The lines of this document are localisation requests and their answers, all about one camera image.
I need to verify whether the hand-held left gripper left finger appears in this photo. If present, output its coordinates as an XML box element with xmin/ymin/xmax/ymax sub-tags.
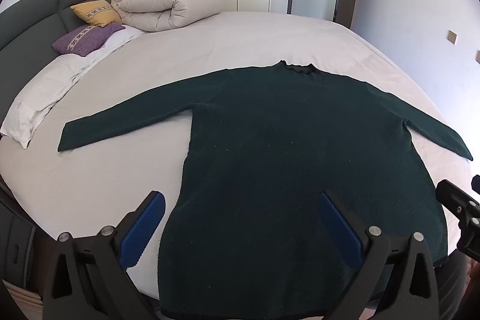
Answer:
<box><xmin>42</xmin><ymin>190</ymin><xmax>166</xmax><ymax>320</ymax></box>

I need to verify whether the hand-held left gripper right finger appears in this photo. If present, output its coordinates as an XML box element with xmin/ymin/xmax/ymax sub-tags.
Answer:
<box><xmin>320</xmin><ymin>191</ymin><xmax>450</xmax><ymax>320</ymax></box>

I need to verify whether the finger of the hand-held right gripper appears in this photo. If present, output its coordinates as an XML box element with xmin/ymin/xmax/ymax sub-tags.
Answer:
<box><xmin>436</xmin><ymin>175</ymin><xmax>480</xmax><ymax>261</ymax></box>

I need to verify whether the dark green sweater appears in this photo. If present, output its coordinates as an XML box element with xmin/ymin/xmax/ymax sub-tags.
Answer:
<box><xmin>57</xmin><ymin>60</ymin><xmax>473</xmax><ymax>320</ymax></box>

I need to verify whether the dark bedside cabinet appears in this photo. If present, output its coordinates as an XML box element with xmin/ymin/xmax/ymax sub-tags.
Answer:
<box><xmin>0</xmin><ymin>178</ymin><xmax>47</xmax><ymax>306</ymax></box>

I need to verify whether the white bed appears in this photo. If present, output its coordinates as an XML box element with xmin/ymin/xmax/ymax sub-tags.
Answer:
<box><xmin>0</xmin><ymin>11</ymin><xmax>474</xmax><ymax>306</ymax></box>

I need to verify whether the white pillow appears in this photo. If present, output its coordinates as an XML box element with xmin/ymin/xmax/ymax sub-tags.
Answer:
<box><xmin>0</xmin><ymin>25</ymin><xmax>150</xmax><ymax>150</ymax></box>

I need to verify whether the purple patterned pillow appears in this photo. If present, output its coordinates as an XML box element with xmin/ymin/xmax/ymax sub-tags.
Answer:
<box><xmin>52</xmin><ymin>23</ymin><xmax>126</xmax><ymax>56</ymax></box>

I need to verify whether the yellow patterned pillow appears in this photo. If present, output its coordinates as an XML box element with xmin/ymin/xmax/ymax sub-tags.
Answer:
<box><xmin>70</xmin><ymin>0</ymin><xmax>123</xmax><ymax>26</ymax></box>

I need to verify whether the beige rolled duvet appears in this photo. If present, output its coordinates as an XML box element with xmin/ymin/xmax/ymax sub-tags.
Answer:
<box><xmin>111</xmin><ymin>0</ymin><xmax>222</xmax><ymax>33</ymax></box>

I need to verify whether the dark grey headboard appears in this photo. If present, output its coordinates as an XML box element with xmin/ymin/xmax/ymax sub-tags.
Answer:
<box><xmin>0</xmin><ymin>0</ymin><xmax>133</xmax><ymax>126</ymax></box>

